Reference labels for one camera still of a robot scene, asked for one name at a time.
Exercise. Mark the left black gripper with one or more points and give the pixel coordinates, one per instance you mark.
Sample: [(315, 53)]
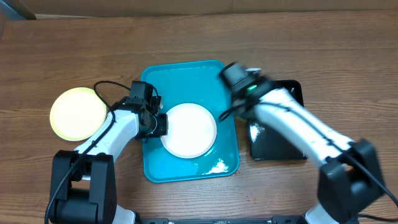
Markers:
[(163, 130)]

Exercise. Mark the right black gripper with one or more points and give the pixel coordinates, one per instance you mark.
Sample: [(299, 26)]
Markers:
[(234, 106)]

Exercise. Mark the white plate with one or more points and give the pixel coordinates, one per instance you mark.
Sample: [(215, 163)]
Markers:
[(191, 131)]

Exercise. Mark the yellow plate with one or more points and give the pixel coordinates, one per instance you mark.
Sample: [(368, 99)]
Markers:
[(77, 114)]

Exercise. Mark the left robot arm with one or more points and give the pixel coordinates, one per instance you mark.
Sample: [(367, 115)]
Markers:
[(83, 183)]

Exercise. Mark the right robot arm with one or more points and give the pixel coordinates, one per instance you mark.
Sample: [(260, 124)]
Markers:
[(350, 177)]

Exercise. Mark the black tray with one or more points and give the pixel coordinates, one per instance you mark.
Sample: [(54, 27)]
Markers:
[(266, 144)]

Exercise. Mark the teal plastic tray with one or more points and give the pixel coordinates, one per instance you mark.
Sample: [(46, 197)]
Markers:
[(198, 83)]

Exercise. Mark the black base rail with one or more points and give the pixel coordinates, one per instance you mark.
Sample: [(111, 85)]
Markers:
[(295, 219)]

